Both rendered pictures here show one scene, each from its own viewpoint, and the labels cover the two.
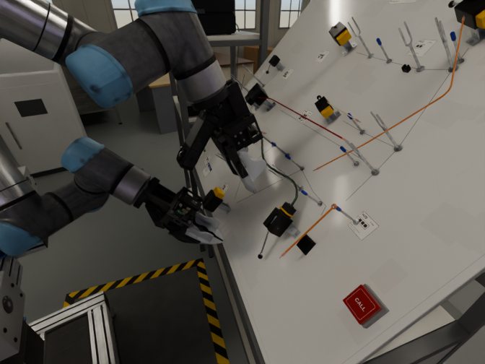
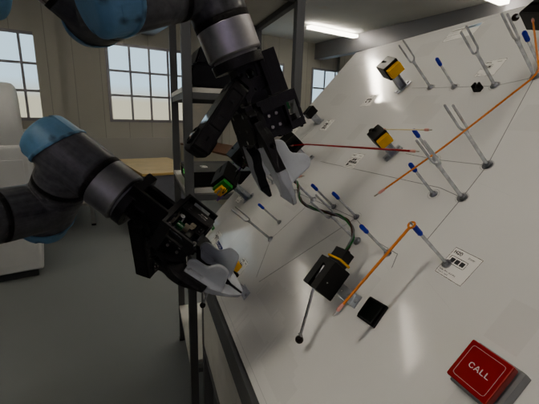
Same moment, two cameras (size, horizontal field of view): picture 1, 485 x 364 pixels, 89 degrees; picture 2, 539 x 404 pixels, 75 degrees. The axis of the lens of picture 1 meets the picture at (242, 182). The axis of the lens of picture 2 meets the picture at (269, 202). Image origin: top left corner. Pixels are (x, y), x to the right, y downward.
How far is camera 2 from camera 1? 0.20 m
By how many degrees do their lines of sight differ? 20
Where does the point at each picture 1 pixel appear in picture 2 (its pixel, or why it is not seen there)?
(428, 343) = not seen: outside the picture
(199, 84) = (228, 34)
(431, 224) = not seen: outside the picture
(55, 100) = (14, 181)
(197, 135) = (218, 106)
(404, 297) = not seen: outside the picture
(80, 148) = (53, 123)
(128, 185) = (109, 179)
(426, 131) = (520, 139)
